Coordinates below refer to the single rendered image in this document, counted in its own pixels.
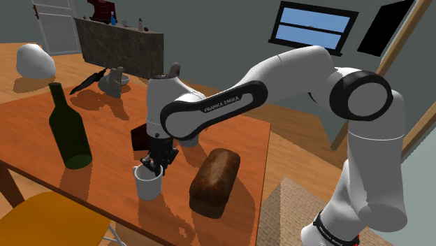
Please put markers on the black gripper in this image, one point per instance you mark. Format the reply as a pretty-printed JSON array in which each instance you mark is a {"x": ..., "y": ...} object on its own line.
[{"x": 160, "y": 150}]

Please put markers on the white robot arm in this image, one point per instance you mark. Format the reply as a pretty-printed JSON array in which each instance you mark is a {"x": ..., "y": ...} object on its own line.
[{"x": 374, "y": 153}]

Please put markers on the white cup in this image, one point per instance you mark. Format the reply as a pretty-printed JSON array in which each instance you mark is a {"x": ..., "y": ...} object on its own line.
[{"x": 147, "y": 187}]

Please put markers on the dark brown box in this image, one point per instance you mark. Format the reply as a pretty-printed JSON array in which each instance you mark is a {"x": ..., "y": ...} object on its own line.
[{"x": 139, "y": 138}]

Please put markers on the brown bread loaf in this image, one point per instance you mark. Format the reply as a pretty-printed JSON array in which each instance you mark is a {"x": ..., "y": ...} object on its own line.
[{"x": 214, "y": 180}]

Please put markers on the dark green glass bottle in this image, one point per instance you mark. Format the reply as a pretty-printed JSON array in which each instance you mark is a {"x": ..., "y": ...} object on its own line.
[{"x": 70, "y": 136}]

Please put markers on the small grey bowl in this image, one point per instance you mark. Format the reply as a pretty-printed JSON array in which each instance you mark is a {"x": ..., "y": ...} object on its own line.
[{"x": 125, "y": 80}]

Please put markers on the grey stone figure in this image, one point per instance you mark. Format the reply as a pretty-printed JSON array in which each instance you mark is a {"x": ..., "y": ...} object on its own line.
[{"x": 111, "y": 83}]

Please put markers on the grey brown rounded object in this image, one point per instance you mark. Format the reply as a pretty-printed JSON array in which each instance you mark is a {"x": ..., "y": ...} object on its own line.
[{"x": 175, "y": 69}]

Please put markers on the black folded umbrella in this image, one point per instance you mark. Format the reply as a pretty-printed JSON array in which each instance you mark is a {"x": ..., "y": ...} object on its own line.
[{"x": 87, "y": 82}]

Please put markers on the yellow chair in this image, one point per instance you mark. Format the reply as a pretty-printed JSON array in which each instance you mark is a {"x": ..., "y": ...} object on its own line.
[{"x": 47, "y": 221}]

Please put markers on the dark stone counter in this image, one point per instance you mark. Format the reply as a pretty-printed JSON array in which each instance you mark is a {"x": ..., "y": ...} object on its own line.
[{"x": 119, "y": 51}]

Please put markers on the orange wooden table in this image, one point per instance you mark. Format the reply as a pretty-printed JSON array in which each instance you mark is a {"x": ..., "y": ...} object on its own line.
[{"x": 34, "y": 136}]

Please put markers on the beige patterned robot stand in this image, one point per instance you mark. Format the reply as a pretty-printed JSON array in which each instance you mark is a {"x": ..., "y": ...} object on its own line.
[{"x": 289, "y": 211}]

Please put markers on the white egg-shaped object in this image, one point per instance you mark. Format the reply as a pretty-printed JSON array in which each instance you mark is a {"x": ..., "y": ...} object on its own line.
[{"x": 34, "y": 63}]

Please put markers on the white door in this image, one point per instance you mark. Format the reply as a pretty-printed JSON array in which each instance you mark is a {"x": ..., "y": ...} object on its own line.
[{"x": 58, "y": 27}]

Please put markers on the black framed window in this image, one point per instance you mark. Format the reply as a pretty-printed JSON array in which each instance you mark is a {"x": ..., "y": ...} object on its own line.
[{"x": 311, "y": 27}]

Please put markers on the black wall picture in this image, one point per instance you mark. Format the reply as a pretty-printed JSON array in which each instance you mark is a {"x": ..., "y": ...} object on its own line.
[{"x": 385, "y": 29}]

